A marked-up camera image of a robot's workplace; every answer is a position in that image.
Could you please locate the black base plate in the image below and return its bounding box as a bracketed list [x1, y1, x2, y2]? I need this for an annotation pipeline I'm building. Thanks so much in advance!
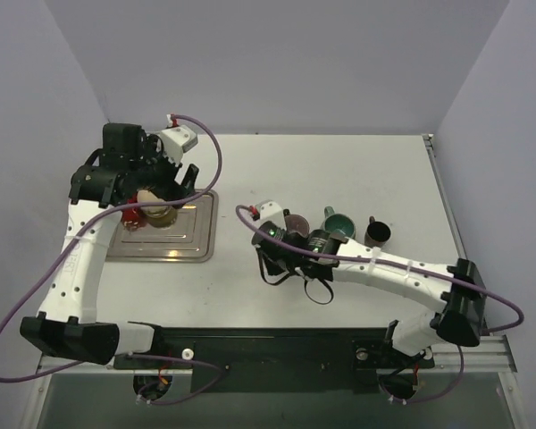
[114, 328, 434, 393]

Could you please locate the steel tray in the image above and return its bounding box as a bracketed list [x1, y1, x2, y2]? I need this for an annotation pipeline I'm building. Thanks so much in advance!
[106, 190, 219, 263]

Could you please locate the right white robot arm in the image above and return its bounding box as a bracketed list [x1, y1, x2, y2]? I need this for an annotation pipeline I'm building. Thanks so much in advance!
[251, 221, 486, 366]

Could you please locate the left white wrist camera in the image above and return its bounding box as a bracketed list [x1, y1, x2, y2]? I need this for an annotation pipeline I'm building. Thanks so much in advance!
[158, 125, 198, 165]

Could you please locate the aluminium front rail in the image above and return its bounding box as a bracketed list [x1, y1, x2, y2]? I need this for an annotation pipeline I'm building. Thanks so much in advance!
[65, 335, 517, 375]

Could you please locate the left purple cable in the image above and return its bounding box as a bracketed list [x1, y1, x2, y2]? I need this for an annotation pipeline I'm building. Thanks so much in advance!
[0, 114, 224, 383]

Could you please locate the red mug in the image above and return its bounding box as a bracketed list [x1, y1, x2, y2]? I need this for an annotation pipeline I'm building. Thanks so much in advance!
[121, 208, 147, 231]

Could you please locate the dark brown mug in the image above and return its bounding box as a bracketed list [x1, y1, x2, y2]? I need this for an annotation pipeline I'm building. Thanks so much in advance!
[364, 216, 391, 248]

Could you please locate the mauve pink mug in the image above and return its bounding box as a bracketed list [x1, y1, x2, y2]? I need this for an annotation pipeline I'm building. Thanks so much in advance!
[284, 214, 310, 238]

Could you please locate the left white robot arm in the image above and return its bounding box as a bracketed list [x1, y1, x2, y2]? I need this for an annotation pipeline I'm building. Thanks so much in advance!
[20, 123, 199, 368]

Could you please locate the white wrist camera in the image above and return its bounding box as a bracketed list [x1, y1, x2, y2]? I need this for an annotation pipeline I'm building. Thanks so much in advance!
[158, 125, 198, 165]
[255, 200, 285, 226]

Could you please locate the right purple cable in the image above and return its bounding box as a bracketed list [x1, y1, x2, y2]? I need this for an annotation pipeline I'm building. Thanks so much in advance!
[235, 204, 525, 333]

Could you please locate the green mug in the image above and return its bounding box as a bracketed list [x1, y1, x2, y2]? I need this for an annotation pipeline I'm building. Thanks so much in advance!
[321, 206, 356, 239]

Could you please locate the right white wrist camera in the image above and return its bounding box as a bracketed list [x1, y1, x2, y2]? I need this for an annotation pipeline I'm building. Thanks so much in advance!
[255, 200, 285, 226]

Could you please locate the beige mug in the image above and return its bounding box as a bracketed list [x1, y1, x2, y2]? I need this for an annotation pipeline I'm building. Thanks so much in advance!
[137, 189, 178, 229]

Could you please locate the purple cable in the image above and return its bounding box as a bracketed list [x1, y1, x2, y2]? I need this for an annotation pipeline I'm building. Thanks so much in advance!
[235, 204, 525, 333]
[0, 114, 224, 383]

